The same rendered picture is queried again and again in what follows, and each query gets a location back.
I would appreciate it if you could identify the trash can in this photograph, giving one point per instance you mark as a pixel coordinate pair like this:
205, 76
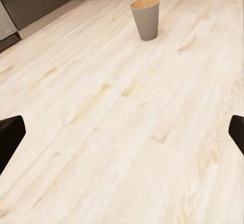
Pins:
146, 14

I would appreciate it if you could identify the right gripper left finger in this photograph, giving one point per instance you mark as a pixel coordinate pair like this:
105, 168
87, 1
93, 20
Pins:
12, 132

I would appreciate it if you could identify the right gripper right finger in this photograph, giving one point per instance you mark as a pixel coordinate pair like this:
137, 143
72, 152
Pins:
236, 131

